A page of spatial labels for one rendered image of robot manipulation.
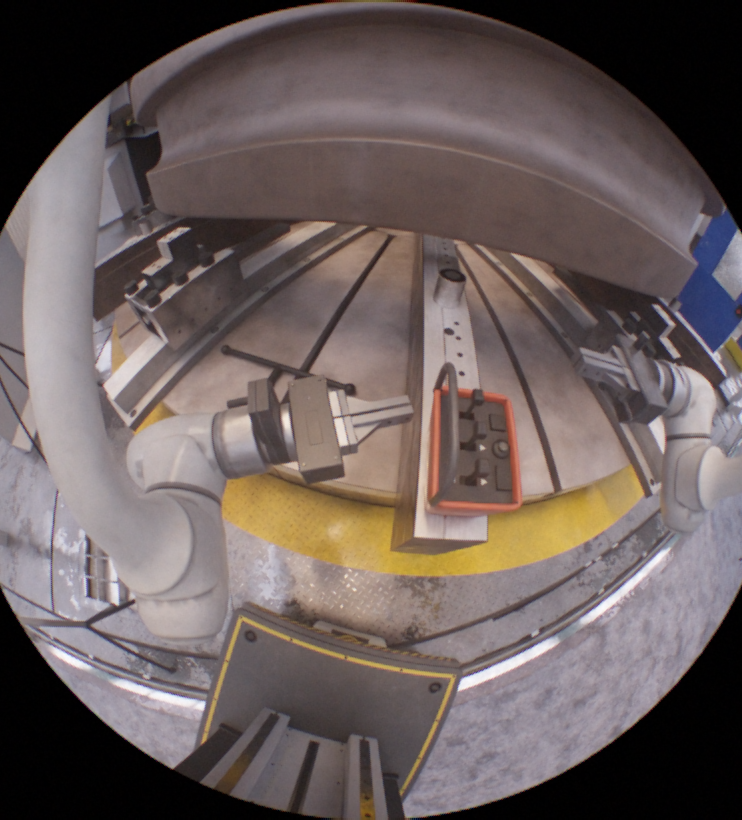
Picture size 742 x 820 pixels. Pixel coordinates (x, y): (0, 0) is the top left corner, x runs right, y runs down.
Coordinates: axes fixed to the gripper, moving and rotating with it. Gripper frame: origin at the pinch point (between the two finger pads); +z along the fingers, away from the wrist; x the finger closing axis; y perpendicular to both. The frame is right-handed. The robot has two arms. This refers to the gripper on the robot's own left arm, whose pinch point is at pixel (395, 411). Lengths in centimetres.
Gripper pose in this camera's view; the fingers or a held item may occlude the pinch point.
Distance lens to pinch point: 37.5
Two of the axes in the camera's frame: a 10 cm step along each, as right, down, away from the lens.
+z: 9.7, -1.9, 1.6
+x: 2.5, 8.3, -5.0
